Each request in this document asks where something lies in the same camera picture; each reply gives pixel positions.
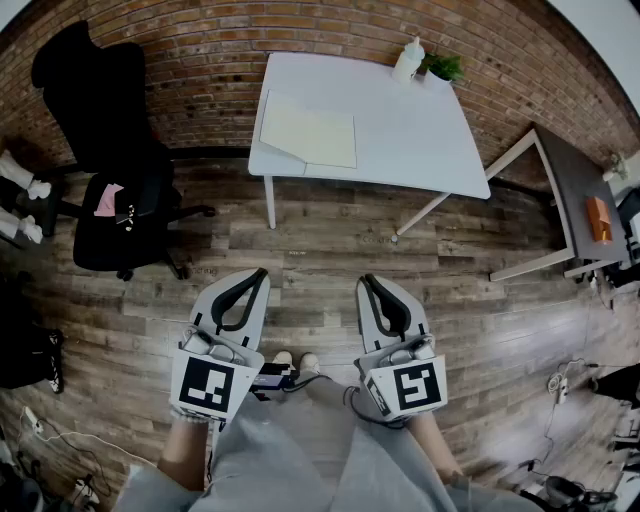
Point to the person's left forearm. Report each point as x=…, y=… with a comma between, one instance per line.
x=185, y=455

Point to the white spout bottle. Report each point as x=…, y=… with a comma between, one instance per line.
x=406, y=62

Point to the orange box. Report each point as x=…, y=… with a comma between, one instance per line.
x=599, y=220

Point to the person's shoe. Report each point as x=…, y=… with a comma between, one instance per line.
x=282, y=359
x=310, y=362

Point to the black patterned bag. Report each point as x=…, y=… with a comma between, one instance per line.
x=25, y=345

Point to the black wheeled chair base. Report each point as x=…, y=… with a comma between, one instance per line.
x=565, y=492

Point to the pink cloth item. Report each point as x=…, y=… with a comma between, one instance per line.
x=107, y=200

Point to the white power strip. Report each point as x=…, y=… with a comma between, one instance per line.
x=559, y=387
x=32, y=419
x=87, y=491

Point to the white table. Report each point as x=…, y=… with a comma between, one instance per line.
x=410, y=130

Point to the person's right forearm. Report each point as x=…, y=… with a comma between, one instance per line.
x=435, y=445

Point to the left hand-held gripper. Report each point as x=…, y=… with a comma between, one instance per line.
x=200, y=385

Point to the small vase with flowers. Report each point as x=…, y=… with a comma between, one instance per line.
x=616, y=167

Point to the black office chair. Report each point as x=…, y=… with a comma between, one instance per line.
x=100, y=125

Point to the person's right shoe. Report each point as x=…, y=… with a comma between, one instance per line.
x=310, y=362

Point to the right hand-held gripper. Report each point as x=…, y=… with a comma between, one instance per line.
x=420, y=385

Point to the person's grey clothing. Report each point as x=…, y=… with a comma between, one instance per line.
x=300, y=460

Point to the person's left shoe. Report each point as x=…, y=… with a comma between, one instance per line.
x=282, y=359

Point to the black waist-worn device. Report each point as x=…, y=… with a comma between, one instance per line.
x=272, y=382

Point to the small black dotted item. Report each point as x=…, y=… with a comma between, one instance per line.
x=125, y=217

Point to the green plant in white pot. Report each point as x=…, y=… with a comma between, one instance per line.
x=445, y=67

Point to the dark-topped side table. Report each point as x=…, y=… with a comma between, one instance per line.
x=575, y=200

